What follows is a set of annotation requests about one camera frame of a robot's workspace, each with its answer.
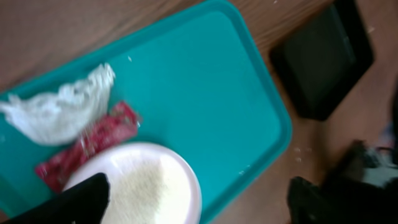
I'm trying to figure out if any teal serving tray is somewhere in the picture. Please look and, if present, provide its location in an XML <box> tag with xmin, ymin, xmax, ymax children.
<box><xmin>9</xmin><ymin>1</ymin><xmax>292</xmax><ymax>223</ymax></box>

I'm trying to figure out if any red snack wrapper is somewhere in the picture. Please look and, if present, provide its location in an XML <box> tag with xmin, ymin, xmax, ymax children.
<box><xmin>34</xmin><ymin>101</ymin><xmax>140</xmax><ymax>193</ymax></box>

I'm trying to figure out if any crumpled white napkin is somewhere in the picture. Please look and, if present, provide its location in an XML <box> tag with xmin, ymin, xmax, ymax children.
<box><xmin>1</xmin><ymin>63</ymin><xmax>116</xmax><ymax>146</ymax></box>

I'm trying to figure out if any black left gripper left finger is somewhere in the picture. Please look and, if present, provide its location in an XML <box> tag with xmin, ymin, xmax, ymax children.
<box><xmin>4</xmin><ymin>173</ymin><xmax>110</xmax><ymax>224</ymax></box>

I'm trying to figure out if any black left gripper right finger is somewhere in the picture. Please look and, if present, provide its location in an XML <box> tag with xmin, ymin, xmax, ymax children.
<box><xmin>287</xmin><ymin>177</ymin><xmax>397</xmax><ymax>224</ymax></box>

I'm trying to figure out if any black rectangular tray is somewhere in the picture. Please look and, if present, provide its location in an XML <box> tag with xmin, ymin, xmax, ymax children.
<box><xmin>270</xmin><ymin>0</ymin><xmax>374</xmax><ymax>121</ymax></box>

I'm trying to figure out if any large white plate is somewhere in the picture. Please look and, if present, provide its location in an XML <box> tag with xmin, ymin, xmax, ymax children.
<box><xmin>63</xmin><ymin>142</ymin><xmax>202</xmax><ymax>224</ymax></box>

